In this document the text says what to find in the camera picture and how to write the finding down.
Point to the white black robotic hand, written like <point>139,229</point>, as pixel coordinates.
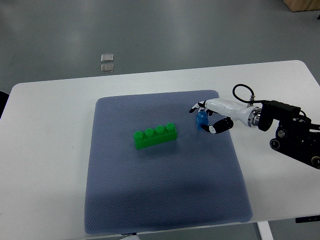
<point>231,110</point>

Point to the blue toy block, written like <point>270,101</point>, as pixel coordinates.
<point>201,119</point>

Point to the green four-stud toy block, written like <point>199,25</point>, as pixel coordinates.
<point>155,136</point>

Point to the blue-grey textured mat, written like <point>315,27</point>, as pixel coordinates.
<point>194,180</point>

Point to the white table leg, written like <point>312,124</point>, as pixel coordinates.
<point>265,230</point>

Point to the wooden box corner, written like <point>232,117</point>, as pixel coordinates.
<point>302,5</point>

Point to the black table control panel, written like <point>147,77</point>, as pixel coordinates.
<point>307,219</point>

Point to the lower metal floor plate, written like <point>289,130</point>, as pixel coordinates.
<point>107,68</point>

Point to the black object at left edge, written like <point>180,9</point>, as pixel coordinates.
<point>3,101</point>

